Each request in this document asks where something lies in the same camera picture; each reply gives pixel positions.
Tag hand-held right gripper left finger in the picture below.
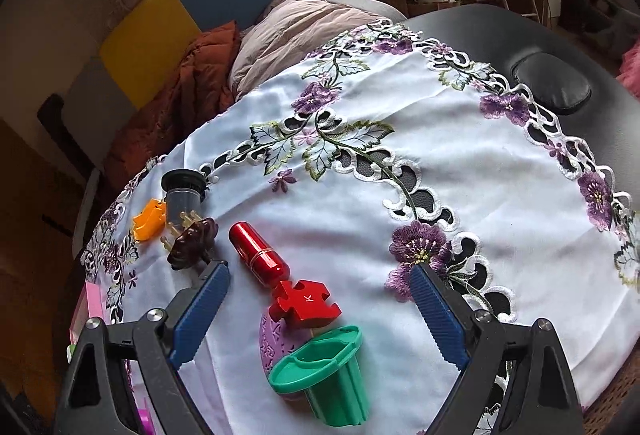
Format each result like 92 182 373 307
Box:
52 260 232 435

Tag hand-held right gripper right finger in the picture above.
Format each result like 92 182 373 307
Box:
409 262 588 435

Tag brown flower-shaped stand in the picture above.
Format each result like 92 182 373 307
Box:
161 211 219 271

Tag purple textured egg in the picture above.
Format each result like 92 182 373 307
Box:
258 312 313 391

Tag red metal cylinder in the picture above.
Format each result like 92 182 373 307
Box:
228 222 292 287

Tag red puzzle block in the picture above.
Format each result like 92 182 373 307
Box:
268 279 343 331

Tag orange plastic piece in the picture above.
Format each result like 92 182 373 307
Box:
131 198 167 243

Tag green plastic holder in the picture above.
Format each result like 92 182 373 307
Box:
267 325 372 427

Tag white embroidered floral tablecloth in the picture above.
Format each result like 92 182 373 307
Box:
80 22 640 435

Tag rust quilted jacket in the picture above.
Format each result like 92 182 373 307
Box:
107 21 241 196

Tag black oval cushion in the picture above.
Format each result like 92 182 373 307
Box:
510 52 593 116

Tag grey yellow blue headboard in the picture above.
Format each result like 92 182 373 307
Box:
60 0 303 130

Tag pink beige pillow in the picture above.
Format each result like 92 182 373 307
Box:
230 0 396 103

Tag pink cloth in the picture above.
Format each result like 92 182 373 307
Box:
617 40 640 90

